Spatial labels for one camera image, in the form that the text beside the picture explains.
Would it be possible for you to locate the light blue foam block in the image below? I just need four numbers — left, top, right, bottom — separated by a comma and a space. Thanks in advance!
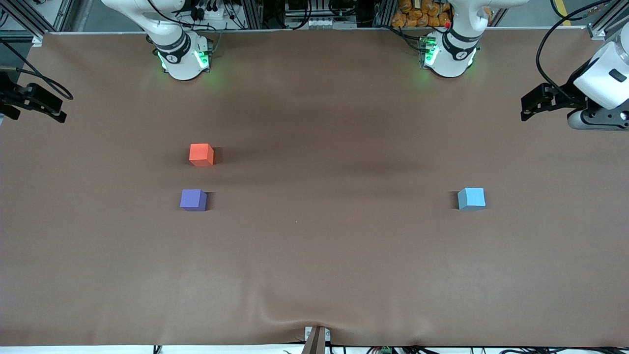
457, 187, 486, 211

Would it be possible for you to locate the orange foam block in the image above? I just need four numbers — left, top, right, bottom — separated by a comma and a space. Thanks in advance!
189, 143, 215, 167

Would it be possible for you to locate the purple foam block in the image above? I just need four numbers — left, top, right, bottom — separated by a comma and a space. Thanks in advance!
180, 189, 208, 212

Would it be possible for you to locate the white terminal block row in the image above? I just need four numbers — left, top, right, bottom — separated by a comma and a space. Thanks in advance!
284, 16, 358, 30

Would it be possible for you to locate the orange fruit pile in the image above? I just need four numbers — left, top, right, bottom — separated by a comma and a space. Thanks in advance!
392, 0, 454, 28

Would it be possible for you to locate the white power strip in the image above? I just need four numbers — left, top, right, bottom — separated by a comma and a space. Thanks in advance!
194, 5, 231, 21

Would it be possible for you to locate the brown table mat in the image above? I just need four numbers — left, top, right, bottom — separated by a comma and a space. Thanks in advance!
0, 29, 629, 347

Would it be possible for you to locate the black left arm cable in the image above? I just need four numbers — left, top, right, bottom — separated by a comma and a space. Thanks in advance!
536, 0, 615, 94

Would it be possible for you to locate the aluminium frame profile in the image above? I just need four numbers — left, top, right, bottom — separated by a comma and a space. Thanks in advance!
0, 0, 45, 47
587, 0, 629, 40

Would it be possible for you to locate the camera mount post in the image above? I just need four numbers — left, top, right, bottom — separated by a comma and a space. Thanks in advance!
302, 325, 331, 354

